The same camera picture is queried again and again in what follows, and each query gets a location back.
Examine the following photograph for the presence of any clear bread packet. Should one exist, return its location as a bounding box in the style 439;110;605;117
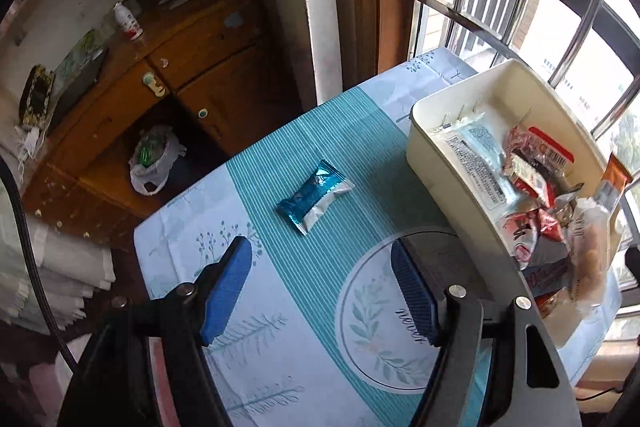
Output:
565;197;613;313

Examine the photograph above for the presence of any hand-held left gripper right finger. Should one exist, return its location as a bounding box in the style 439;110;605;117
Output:
391;241;583;427

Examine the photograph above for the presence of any white lace furniture cover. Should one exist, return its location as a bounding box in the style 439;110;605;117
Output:
0;177;116;338

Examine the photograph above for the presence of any silver snack bag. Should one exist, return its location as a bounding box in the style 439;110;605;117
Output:
435;119;521;212

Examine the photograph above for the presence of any blue leaf print tablecloth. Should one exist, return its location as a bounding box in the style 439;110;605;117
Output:
132;47;623;427

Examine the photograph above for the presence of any white pipe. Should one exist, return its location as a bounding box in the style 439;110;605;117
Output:
292;0;346;108

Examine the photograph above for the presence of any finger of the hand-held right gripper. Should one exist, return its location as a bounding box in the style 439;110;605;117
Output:
624;247;640;290

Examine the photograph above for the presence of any cream plastic storage bin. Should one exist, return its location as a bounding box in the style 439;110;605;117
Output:
406;58;623;303

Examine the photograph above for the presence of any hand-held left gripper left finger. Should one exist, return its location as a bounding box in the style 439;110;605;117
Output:
57;236;252;427

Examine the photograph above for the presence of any white bottle red label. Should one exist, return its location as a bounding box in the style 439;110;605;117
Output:
114;2;145;42

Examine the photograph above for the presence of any white charger cable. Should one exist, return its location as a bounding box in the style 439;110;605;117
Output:
15;127;46;168

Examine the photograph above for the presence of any black laptop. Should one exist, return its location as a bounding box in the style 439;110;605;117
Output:
47;49;110;130

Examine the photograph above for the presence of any red white barcode packet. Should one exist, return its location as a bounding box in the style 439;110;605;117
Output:
505;125;576;188

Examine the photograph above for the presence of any white drawer child lock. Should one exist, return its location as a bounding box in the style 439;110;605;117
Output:
142;73;167;98

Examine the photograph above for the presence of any small blue snack packet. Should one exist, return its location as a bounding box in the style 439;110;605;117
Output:
276;159;356;237

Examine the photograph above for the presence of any wooden desk with drawers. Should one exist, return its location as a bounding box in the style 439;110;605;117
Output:
20;0;281;248

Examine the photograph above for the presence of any black cable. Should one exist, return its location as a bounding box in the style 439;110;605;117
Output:
0;157;78;373

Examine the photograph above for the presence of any white trash bag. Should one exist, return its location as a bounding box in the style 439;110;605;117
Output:
129;125;187;196

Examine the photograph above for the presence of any red and white snack bag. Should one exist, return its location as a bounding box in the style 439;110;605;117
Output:
502;207;566;268

